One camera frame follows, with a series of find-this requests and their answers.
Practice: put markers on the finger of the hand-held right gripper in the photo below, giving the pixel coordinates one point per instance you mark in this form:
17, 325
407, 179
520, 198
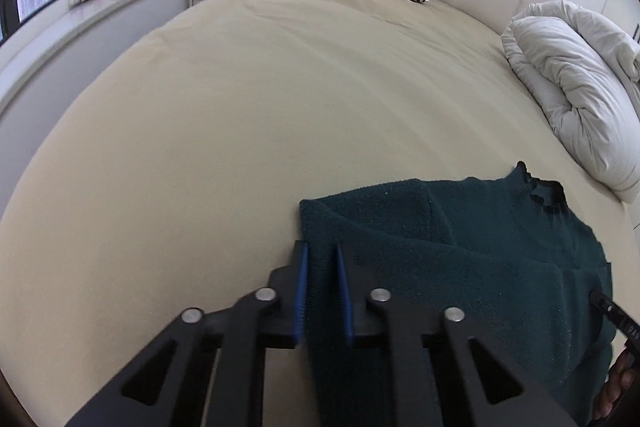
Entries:
616, 314

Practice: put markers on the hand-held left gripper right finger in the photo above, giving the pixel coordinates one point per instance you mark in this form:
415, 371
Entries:
345, 299

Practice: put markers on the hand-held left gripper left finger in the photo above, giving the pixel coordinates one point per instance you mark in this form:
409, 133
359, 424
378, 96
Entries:
300, 294

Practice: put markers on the dark green knit sweater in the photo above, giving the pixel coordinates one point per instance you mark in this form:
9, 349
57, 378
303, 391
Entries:
475, 282

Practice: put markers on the person's right hand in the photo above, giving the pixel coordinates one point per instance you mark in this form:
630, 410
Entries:
620, 387

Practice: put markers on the large bed with beige sheet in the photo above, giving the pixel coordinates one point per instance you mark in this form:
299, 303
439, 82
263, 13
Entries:
250, 107

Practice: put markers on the folded white duvet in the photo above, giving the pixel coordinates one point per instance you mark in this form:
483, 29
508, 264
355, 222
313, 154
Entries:
575, 82

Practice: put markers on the white window ledge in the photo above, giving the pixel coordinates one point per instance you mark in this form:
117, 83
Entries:
90, 22

